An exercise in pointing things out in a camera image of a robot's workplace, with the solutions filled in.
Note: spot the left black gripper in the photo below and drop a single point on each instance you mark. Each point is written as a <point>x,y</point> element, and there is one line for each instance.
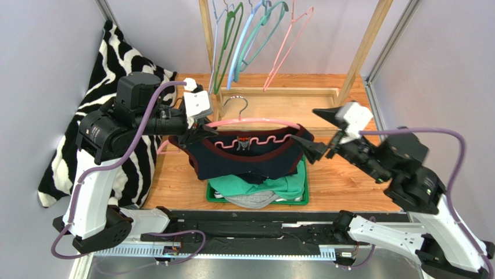
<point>201,132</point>

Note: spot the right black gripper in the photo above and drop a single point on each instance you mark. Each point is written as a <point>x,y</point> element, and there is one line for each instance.
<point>333,142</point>

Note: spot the pink plastic hanger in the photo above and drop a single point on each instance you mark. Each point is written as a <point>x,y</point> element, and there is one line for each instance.
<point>242,122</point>

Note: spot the navy maroon tank top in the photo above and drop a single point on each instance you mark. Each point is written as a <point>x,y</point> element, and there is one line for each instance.
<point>253,156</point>

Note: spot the green tank top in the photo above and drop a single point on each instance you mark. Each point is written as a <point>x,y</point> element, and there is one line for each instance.
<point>289,187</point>

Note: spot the grey tank top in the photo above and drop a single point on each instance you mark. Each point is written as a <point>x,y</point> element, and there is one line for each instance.
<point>253,201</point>

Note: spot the light blue wire hanger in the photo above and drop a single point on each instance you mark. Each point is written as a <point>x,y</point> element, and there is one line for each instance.
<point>221,55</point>

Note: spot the green plastic hanger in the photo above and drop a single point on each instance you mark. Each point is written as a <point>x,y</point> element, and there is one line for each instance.
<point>238,12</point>

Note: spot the pink wire hanger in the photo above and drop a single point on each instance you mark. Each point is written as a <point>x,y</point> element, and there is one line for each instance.
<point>297,25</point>

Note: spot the light blue plastic hanger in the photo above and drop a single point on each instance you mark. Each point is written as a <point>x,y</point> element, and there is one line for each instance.
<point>239,61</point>

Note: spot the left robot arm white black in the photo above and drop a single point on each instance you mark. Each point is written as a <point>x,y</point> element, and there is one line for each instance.
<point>106,139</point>

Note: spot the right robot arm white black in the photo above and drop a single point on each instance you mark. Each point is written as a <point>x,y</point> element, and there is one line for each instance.
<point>447,248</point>

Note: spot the wooden clothes rack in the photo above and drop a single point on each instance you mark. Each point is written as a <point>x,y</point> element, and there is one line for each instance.
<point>293,98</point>

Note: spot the green plastic tray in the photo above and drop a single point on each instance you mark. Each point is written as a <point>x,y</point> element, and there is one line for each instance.
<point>300,201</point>

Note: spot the zebra print blanket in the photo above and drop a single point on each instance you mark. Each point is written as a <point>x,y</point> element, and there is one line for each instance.
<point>115,59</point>

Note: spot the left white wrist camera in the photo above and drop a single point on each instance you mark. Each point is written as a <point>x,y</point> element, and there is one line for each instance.
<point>197,102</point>

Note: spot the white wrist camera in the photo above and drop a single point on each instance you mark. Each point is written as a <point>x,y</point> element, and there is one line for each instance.
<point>355,118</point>
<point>197,102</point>

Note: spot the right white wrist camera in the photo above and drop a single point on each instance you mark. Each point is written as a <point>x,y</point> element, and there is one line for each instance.
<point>355,118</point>

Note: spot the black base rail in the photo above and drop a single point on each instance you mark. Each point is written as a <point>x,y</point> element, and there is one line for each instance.
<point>244,234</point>

